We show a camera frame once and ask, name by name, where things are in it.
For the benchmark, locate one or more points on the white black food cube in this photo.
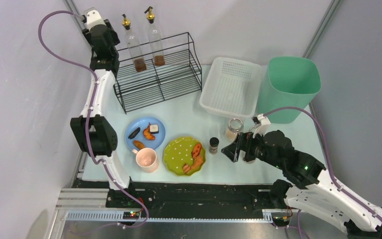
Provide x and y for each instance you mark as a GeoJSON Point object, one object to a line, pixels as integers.
{"type": "Point", "coordinates": [154, 129]}

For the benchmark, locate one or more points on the blue plate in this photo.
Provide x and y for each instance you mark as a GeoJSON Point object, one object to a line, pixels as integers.
{"type": "Point", "coordinates": [143, 122]}

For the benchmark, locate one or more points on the pink mug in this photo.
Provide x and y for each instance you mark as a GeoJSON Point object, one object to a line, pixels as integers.
{"type": "Point", "coordinates": [146, 159]}

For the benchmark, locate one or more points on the small black lid spice jar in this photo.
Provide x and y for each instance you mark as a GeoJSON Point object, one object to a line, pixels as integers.
{"type": "Point", "coordinates": [213, 145]}

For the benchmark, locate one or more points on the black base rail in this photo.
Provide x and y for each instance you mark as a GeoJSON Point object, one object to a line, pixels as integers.
{"type": "Point", "coordinates": [198, 201]}

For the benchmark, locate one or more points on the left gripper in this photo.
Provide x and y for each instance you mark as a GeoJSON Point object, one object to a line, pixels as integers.
{"type": "Point", "coordinates": [103, 62]}

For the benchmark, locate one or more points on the orange food on green plate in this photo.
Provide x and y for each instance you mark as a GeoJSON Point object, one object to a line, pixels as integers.
{"type": "Point", "coordinates": [196, 157]}

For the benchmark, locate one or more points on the oil bottle gold spout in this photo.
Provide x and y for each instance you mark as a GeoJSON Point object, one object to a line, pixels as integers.
{"type": "Point", "coordinates": [155, 39]}
{"type": "Point", "coordinates": [133, 46]}

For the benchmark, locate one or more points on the glass jar beige powder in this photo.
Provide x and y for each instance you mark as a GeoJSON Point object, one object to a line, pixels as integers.
{"type": "Point", "coordinates": [234, 127]}

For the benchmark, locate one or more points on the orange food on blue plate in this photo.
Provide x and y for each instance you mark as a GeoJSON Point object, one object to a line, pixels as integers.
{"type": "Point", "coordinates": [147, 134]}

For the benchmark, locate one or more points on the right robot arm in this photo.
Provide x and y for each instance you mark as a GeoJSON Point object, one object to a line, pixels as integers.
{"type": "Point", "coordinates": [307, 185]}

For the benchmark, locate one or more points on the small orange food piece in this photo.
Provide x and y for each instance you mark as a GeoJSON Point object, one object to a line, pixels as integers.
{"type": "Point", "coordinates": [139, 145]}

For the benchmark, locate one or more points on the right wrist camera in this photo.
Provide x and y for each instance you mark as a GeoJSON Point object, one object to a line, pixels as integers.
{"type": "Point", "coordinates": [261, 124]}

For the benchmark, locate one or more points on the dark food piece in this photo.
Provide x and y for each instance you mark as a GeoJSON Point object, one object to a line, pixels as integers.
{"type": "Point", "coordinates": [134, 133]}

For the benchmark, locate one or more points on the white plastic basket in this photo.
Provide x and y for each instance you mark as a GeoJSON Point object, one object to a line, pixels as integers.
{"type": "Point", "coordinates": [232, 87]}

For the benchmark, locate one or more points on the green dotted plate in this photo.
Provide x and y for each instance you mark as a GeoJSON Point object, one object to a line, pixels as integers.
{"type": "Point", "coordinates": [177, 153]}

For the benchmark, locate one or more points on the green trash bin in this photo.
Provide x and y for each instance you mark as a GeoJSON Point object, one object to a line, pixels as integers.
{"type": "Point", "coordinates": [289, 82]}

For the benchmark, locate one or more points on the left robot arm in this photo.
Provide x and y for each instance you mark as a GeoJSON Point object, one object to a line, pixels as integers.
{"type": "Point", "coordinates": [92, 130]}

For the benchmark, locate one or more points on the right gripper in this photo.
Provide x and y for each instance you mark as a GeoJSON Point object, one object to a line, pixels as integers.
{"type": "Point", "coordinates": [243, 149]}

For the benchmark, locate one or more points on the black wire rack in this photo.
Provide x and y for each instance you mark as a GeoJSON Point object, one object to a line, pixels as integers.
{"type": "Point", "coordinates": [180, 75]}

